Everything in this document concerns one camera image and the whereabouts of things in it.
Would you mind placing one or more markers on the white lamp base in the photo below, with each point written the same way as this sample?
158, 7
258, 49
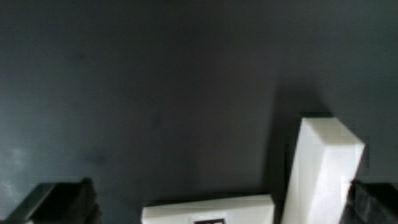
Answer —
325, 162

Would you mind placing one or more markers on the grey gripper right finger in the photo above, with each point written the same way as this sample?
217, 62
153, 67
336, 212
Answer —
372, 204

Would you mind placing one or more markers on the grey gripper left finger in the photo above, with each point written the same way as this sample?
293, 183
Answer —
61, 203

